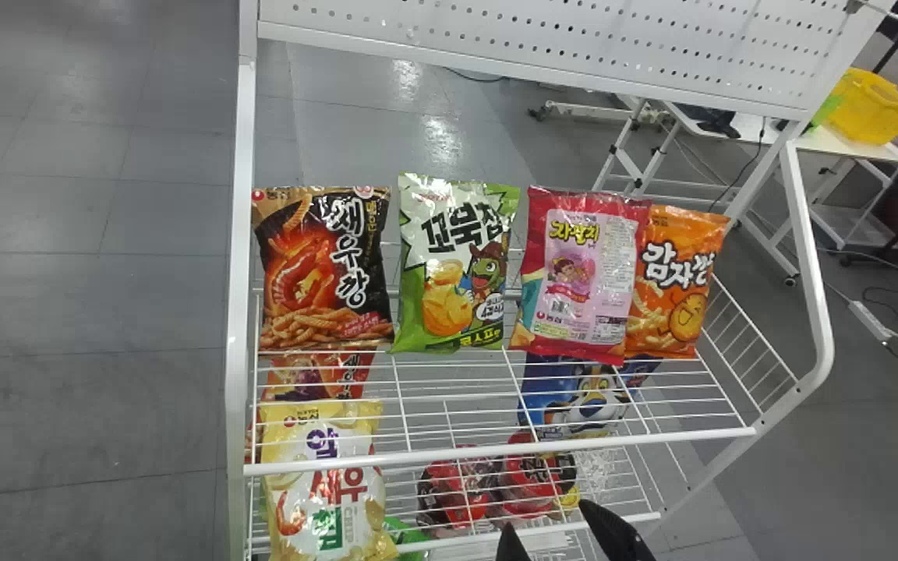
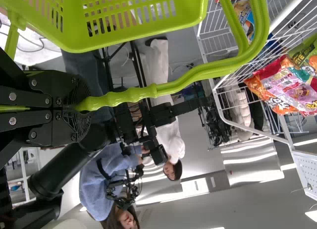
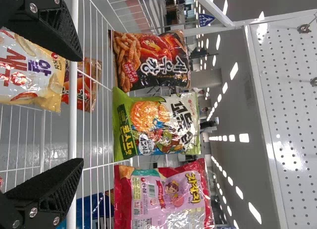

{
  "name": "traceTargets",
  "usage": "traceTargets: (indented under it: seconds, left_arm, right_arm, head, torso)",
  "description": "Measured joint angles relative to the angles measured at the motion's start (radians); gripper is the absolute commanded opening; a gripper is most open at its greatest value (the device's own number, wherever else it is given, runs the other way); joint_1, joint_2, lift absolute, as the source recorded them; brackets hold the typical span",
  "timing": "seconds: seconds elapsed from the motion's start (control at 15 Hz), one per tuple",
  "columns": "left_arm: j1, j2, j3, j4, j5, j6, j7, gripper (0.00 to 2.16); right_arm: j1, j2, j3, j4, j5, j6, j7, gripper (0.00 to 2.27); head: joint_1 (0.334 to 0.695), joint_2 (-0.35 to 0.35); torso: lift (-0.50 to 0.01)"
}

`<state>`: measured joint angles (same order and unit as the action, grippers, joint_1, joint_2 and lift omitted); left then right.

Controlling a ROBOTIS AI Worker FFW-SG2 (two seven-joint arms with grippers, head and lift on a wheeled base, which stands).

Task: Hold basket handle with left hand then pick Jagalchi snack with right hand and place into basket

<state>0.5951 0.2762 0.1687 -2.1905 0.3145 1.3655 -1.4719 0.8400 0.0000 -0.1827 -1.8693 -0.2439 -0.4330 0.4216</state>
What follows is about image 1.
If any blue snack packet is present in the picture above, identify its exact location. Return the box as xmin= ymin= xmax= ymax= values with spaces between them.
xmin=517 ymin=354 xmax=662 ymax=439

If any red and purple snack packet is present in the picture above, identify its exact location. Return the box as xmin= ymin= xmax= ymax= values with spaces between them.
xmin=260 ymin=350 xmax=377 ymax=403

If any green snack packet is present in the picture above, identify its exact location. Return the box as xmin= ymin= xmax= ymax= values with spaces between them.
xmin=390 ymin=172 xmax=522 ymax=355

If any white wire rack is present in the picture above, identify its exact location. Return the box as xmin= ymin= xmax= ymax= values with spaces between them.
xmin=224 ymin=0 xmax=898 ymax=561

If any black and red snack packet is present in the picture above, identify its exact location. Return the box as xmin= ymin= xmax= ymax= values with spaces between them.
xmin=415 ymin=432 xmax=579 ymax=537

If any white power strip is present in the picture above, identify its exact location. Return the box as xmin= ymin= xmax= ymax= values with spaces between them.
xmin=847 ymin=299 xmax=898 ymax=346

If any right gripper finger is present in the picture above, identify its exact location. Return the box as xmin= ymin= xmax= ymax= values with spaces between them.
xmin=578 ymin=498 xmax=657 ymax=561
xmin=495 ymin=523 xmax=532 ymax=561

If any orange snack packet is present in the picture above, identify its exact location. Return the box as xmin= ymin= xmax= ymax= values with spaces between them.
xmin=624 ymin=204 xmax=731 ymax=360

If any yellow basket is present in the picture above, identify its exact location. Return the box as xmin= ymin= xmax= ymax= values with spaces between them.
xmin=825 ymin=67 xmax=898 ymax=146

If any white side table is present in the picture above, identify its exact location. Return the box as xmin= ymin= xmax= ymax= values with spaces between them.
xmin=592 ymin=93 xmax=898 ymax=286

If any yellow snack packet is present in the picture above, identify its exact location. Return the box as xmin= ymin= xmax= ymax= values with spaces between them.
xmin=257 ymin=398 xmax=400 ymax=561

